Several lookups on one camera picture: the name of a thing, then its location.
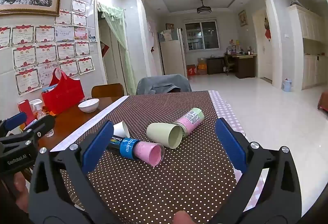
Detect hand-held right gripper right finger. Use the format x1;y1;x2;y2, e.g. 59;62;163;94
205;118;303;224

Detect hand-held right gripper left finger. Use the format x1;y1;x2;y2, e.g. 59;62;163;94
28;121;118;224

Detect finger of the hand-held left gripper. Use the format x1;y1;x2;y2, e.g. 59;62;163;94
0;112;27;136
18;115;56;143

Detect pale green cup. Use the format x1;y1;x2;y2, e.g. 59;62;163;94
146;123;184;150

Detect black blue printed cup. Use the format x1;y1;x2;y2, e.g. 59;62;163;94
106;134;141;161

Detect white paper cup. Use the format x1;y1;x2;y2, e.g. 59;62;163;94
113;121;130;138

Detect pink green labelled cup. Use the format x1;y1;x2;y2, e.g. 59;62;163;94
172;108;205;138

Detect person's left hand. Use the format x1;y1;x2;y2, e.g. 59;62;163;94
0;171;30;224

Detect person's right hand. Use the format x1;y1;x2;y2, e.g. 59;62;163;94
174;211;195;224

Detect red box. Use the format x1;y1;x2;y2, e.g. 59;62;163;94
18;99;37;125

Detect clear spray bottle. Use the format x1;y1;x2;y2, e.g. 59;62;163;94
29;100;48;120

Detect white table runner strip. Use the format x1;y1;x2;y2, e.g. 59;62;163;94
50;95;130;153

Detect red tote bag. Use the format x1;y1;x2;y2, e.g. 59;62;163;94
41;68;85;115

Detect pink checkered tablecloth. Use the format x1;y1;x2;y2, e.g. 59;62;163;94
210;90;272;217

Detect white bowl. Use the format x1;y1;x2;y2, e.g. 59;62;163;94
78;98;100;113

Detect wooden chair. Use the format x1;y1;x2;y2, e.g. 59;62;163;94
91;83;125;99

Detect brown polka dot tablecloth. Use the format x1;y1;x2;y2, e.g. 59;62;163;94
58;90;247;224

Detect dark low cabinet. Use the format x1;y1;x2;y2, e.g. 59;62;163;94
206;57;226;75

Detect dark wooden desk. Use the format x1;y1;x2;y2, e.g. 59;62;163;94
224;52;258;79

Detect blue bucket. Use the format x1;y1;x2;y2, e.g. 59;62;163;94
281;79;293;92

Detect cardboard box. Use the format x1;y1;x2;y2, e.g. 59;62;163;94
196;58;208;75

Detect chair with grey jacket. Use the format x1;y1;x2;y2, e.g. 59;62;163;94
136;74;192;96

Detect red sofa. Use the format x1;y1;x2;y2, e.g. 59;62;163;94
317;90;328;112

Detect white door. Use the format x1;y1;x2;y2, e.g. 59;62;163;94
252;8;273;81

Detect green door curtain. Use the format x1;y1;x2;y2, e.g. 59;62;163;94
97;1;136;95

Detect white refrigerator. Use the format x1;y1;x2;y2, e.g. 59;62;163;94
158;28;188;77

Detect window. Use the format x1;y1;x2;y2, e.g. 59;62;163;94
185;18;220;51

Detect ceiling fan lamp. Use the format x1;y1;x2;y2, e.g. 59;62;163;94
196;0;212;15

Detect wall of award certificates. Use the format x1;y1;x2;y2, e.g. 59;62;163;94
0;0;96;96

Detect white wall cabinets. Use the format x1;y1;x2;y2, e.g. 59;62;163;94
288;5;328;90

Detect small framed wall picture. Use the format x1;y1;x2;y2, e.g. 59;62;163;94
238;10;248;26

